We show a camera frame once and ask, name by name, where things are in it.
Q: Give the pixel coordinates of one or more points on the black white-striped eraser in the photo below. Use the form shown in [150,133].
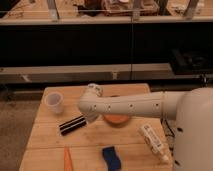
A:
[72,125]

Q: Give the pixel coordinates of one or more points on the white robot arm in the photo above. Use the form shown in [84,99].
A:
[192,110]

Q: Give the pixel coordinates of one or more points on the orange bowl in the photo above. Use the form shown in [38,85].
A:
[116,120]

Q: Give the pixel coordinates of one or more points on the clear plastic cup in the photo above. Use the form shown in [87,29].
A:
[54,102]

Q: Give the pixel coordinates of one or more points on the white glue tube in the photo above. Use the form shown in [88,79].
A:
[154,142]

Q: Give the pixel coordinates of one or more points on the wooden table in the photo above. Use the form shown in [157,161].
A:
[45,147]

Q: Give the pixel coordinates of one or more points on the blue sponge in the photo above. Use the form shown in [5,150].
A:
[111,158]

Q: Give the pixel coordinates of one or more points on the orange carrot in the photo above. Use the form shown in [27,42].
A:
[67,160]

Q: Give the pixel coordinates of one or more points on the grey metal shelf rail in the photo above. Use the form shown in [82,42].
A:
[85,73]

